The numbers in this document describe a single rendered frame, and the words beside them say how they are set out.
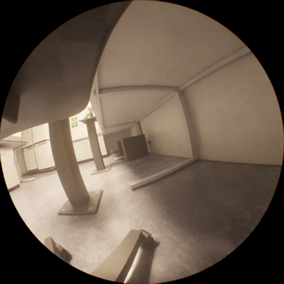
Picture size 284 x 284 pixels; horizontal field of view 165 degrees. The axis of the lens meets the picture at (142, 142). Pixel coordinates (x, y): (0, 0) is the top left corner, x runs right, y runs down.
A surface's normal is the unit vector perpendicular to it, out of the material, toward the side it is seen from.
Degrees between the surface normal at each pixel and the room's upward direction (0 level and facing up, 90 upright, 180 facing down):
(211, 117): 90
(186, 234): 0
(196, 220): 0
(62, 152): 90
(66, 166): 90
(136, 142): 90
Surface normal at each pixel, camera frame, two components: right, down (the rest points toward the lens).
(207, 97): -0.91, 0.23
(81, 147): 0.34, -0.04
